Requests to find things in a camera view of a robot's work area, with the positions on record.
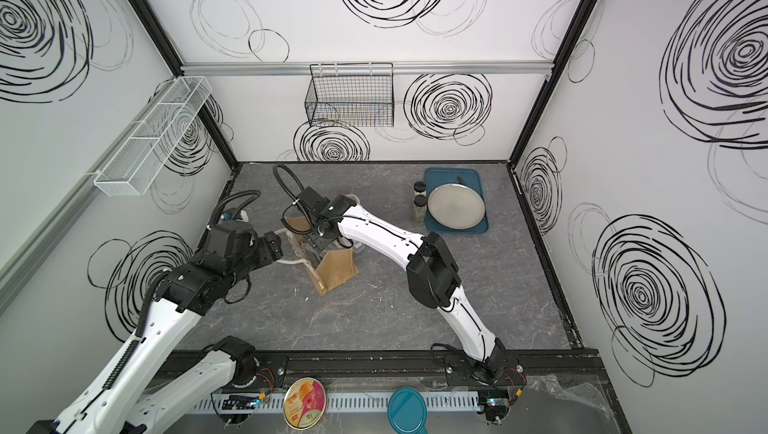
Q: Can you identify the round tin pink lid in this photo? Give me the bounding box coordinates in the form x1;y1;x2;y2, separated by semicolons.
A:
283;377;329;431

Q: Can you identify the black corner frame post left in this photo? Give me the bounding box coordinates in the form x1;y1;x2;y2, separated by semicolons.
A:
128;0;239;171

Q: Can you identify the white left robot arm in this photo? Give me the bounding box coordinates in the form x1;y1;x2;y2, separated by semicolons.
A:
29;220;283;433

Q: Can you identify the black wire basket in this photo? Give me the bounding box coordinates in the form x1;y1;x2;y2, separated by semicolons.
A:
304;74;395;127

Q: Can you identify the teal plastic tray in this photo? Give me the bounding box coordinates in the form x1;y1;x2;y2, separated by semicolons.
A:
424;167;489;234

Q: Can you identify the grey round plate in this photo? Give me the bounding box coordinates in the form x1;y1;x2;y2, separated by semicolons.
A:
427;184;486;230

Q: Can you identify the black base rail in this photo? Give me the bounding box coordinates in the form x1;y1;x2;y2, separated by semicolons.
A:
254;347;605;388

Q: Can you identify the teal round lid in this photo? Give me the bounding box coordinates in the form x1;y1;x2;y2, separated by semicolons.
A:
387;387;428;434

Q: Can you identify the aluminium wall rail left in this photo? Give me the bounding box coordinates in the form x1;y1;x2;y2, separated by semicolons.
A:
1;77;177;314

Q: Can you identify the white slotted cable duct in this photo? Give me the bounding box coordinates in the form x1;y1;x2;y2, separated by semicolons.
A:
192;391;481;415

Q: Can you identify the aluminium wall rail back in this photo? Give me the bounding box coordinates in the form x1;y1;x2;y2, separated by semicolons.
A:
181;60;554;77

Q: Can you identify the black corner frame post right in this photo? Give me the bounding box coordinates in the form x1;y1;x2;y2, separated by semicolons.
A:
508;0;598;168

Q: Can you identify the burlap canvas tote bag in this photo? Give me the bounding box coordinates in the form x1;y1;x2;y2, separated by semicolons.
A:
278;213;359;296

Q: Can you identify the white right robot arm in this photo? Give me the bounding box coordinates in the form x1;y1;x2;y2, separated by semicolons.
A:
288;188;508;384

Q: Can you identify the aluminium wall rail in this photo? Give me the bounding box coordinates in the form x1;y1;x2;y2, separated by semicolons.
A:
181;60;554;77
1;77;177;314

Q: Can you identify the black corner frame post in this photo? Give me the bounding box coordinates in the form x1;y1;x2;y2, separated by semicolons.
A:
508;0;598;168
128;0;239;171

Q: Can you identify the white wire shelf basket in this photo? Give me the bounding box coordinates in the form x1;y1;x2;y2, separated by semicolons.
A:
93;77;212;197

